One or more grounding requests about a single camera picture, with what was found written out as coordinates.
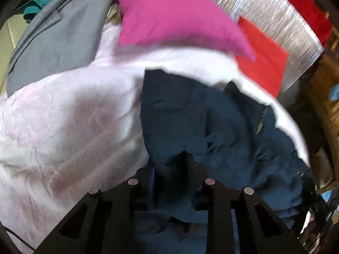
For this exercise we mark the dark red cloth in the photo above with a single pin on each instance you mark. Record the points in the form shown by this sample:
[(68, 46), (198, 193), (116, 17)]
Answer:
[(315, 18)]

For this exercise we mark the wicker basket shelf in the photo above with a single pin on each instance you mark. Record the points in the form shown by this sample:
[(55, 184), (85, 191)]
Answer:
[(317, 88)]

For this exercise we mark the light blue cloth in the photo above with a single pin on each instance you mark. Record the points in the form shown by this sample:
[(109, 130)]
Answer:
[(334, 93)]

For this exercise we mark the magenta pillow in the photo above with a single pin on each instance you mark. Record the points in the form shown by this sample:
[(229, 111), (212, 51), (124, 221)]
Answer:
[(197, 22)]

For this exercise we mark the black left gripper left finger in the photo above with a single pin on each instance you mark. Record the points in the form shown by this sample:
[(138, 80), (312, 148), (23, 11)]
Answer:
[(103, 222)]

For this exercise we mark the silver foil insulation sheet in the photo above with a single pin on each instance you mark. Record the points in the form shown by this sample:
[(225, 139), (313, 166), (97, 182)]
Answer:
[(279, 20)]

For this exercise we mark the grey garment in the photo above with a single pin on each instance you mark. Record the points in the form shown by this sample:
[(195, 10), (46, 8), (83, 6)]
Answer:
[(63, 36)]

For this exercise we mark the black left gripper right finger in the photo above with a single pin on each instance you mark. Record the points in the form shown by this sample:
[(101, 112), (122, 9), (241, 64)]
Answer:
[(236, 219)]

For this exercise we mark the navy blue puffer jacket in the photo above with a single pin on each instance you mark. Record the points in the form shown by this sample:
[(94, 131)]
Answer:
[(227, 133)]

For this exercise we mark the teal garment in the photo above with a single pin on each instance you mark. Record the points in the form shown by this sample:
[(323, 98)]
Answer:
[(32, 8)]

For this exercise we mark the red pillow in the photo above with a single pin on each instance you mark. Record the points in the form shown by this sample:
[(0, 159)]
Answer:
[(267, 70)]

